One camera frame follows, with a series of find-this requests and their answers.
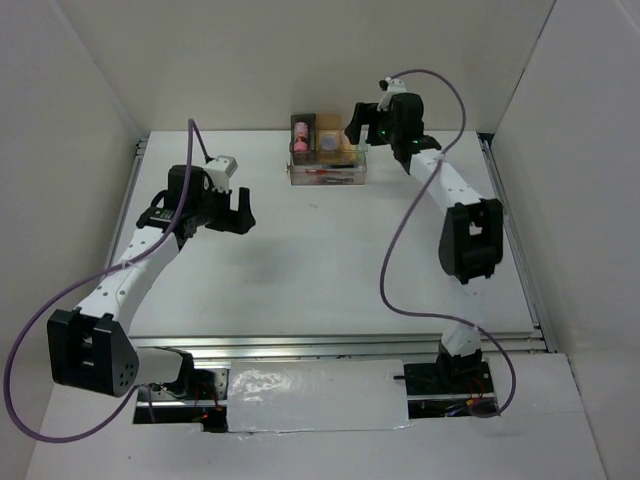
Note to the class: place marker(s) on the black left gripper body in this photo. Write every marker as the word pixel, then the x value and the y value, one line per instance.
pixel 199 208

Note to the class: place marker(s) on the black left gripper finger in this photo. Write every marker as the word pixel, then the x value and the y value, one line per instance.
pixel 220 216
pixel 242 220

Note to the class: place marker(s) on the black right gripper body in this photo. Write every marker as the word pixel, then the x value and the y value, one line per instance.
pixel 388 131

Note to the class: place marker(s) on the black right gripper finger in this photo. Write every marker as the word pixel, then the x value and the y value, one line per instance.
pixel 365 114
pixel 360 134

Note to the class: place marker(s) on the clear paper clip jar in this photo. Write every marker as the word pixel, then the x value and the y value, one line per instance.
pixel 329 140

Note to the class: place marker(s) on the blue ink pen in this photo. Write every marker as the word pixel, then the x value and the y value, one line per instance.
pixel 338 166

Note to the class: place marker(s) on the pink capped eraser tube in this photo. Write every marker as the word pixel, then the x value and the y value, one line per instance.
pixel 300 137

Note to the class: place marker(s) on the red gel pen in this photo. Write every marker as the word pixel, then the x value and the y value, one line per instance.
pixel 326 171

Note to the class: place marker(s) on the orange highlighter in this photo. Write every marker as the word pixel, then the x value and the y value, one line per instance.
pixel 342 141

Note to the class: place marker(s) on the yellow highlighter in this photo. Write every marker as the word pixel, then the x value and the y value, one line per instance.
pixel 349 145

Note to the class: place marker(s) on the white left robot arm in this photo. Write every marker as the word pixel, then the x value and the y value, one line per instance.
pixel 89 347

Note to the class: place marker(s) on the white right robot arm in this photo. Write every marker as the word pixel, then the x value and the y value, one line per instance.
pixel 471 240

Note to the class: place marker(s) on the clear stationery organizer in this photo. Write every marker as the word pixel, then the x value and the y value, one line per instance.
pixel 320 154

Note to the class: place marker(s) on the white foil front panel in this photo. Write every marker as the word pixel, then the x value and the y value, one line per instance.
pixel 316 396

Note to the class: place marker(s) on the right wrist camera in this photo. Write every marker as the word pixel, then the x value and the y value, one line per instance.
pixel 390 87

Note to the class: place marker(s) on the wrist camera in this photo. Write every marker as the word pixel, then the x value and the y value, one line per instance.
pixel 220 170
pixel 390 87

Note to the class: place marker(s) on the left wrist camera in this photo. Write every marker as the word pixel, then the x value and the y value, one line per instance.
pixel 220 170

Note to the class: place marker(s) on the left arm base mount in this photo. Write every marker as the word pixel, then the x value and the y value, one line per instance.
pixel 205 389

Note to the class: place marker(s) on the aluminium table edge rail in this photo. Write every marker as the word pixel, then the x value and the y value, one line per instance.
pixel 314 347

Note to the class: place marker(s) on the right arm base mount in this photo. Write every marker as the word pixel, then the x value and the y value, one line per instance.
pixel 438 390

